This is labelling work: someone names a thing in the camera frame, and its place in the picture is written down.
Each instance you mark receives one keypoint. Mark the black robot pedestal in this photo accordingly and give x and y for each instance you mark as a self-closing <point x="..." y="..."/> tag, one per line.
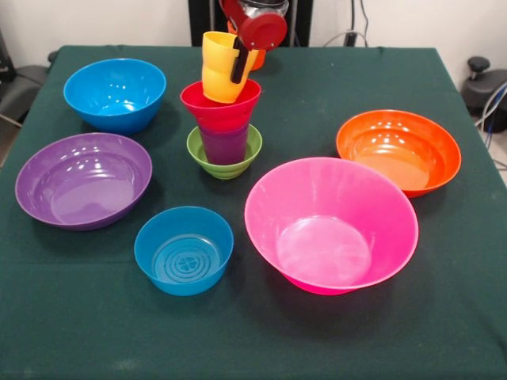
<point x="206" y="20"/>

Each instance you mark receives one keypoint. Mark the orange plastic bowl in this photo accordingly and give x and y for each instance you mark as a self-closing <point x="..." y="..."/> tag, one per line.
<point x="396" y="154"/>

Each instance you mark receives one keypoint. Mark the yellow plastic cup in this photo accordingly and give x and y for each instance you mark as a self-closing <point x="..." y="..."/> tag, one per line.
<point x="218" y="75"/>

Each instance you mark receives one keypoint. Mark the black chair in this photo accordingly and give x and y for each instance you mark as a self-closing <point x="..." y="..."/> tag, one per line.
<point x="20" y="87"/>

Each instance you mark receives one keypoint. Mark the purple plastic bowl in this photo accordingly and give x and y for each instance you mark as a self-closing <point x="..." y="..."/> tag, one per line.
<point x="79" y="186"/>

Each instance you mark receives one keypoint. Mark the green plastic bowl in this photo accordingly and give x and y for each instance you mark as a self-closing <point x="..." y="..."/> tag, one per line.
<point x="229" y="172"/>

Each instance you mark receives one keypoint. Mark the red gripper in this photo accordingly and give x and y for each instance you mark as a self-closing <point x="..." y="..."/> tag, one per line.
<point x="263" y="31"/>

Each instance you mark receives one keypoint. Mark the small blue plastic bowl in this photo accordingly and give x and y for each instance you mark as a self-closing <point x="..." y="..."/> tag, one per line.
<point x="182" y="257"/>

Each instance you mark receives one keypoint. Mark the red plastic bowl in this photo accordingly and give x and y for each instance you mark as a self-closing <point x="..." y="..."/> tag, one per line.
<point x="206" y="112"/>

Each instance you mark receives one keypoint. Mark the pink plastic bowl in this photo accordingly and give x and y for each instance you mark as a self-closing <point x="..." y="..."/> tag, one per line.
<point x="328" y="237"/>

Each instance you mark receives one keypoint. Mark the orange plastic cup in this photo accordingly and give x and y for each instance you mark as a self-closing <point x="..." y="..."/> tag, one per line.
<point x="258" y="61"/>

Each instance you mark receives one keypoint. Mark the purple plastic cup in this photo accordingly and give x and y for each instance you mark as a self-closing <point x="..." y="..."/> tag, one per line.
<point x="223" y="150"/>

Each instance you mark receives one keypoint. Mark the dark green tablecloth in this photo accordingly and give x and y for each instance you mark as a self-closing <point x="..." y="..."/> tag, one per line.
<point x="253" y="336"/>

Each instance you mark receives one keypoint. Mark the large blue plastic bowl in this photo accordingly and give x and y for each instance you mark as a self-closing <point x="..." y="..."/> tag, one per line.
<point x="115" y="103"/>

